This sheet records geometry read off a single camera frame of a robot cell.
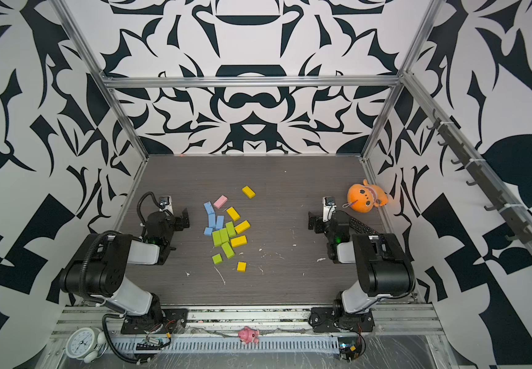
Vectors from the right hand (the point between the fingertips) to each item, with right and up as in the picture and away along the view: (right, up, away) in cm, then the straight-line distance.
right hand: (322, 208), depth 95 cm
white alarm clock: (-75, -36, -28) cm, 87 cm away
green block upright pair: (-40, -11, -4) cm, 41 cm away
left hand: (-61, 0, -1) cm, 61 cm away
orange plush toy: (+16, +4, -1) cm, 17 cm away
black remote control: (+16, -8, -1) cm, 18 cm away
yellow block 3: (-32, -8, 0) cm, 33 cm away
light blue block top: (-47, 0, +4) cm, 47 cm away
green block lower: (-37, -15, -6) cm, 41 cm away
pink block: (-43, +2, +7) cm, 43 cm away
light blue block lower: (-45, -5, +1) cm, 46 cm away
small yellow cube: (-32, -20, -10) cm, 39 cm away
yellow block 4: (-33, -13, -4) cm, 36 cm away
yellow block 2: (-37, -3, +4) cm, 37 cm away
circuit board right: (+3, -40, -24) cm, 47 cm away
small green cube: (-41, -18, -8) cm, 45 cm away
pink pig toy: (-28, -35, -25) cm, 51 cm away
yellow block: (-31, +6, +10) cm, 33 cm away
